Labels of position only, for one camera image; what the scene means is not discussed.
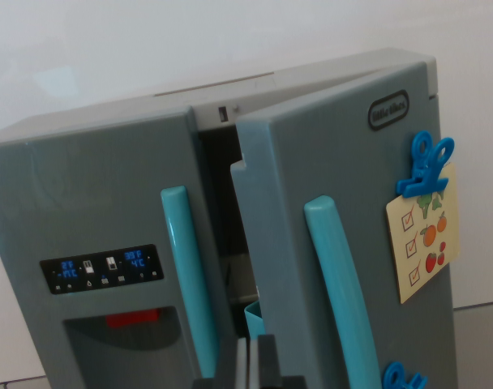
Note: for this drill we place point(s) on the black temperature display panel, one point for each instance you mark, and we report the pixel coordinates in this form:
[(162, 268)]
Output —
[(102, 269)]

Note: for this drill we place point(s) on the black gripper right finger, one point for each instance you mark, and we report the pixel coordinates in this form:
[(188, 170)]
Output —
[(268, 360)]

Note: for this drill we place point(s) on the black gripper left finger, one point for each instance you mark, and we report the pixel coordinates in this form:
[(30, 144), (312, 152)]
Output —
[(243, 364)]

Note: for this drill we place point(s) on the cream grocery checklist card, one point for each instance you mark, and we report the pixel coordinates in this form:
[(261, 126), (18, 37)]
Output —
[(417, 259)]

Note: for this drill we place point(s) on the teal bin inside fridge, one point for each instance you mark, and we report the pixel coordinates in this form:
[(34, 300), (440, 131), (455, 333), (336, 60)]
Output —
[(254, 322)]

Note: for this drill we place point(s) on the blue clip without card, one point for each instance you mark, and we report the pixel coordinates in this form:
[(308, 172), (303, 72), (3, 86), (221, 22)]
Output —
[(400, 379)]

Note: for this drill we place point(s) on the grey fridge door with display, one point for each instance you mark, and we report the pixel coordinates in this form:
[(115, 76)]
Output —
[(88, 182)]

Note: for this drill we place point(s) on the blue clip holding card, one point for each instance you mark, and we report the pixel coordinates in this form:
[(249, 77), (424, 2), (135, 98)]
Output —
[(418, 178)]

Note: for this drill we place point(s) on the red dispenser lever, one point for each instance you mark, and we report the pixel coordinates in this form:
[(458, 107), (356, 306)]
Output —
[(133, 318)]

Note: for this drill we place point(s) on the light grey toy fridge cabinet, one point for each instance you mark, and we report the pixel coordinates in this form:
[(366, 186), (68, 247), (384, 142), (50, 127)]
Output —
[(271, 87)]

